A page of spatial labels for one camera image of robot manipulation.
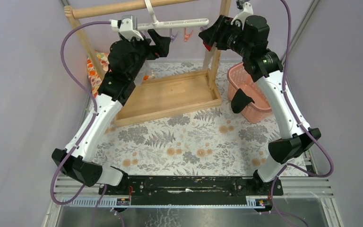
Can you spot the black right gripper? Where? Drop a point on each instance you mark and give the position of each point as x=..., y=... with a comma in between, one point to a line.
x=217, y=32

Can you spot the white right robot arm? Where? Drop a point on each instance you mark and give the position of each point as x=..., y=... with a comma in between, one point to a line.
x=266, y=70

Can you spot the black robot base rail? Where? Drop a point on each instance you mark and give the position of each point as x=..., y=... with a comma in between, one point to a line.
x=192, y=190

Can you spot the pink plastic laundry basket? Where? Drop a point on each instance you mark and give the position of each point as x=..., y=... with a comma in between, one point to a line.
x=239, y=78

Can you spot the floral patterned table mat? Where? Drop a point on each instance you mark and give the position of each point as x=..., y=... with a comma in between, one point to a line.
x=213, y=141

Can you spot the wooden drying rack frame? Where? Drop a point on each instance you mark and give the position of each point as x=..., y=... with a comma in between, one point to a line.
x=163, y=97

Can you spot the red beige sock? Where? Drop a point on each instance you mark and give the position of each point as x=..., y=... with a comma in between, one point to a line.
x=209, y=56

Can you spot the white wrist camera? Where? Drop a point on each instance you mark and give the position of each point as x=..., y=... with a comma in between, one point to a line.
x=246, y=10
x=127, y=27

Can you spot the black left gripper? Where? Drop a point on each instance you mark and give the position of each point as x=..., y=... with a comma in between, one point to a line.
x=151, y=41

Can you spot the grey hanging cloth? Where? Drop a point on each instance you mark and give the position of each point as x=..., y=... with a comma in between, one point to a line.
x=144, y=74

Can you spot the white plastic clip hanger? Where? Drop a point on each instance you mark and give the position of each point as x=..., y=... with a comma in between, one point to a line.
x=156, y=24

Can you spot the purple clothespin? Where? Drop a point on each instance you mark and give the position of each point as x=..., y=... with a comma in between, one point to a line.
x=173, y=35

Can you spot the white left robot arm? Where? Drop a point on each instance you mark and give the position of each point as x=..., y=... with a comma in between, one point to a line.
x=75, y=160

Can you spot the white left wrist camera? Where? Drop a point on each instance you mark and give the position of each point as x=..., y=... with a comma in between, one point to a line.
x=127, y=27

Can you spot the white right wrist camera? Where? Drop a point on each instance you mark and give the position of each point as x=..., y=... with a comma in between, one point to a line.
x=246, y=10

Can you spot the orange clothespin right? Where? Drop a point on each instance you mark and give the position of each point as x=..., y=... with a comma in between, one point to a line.
x=187, y=35

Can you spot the orange floral cloth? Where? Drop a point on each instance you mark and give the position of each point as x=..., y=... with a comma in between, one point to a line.
x=93, y=76

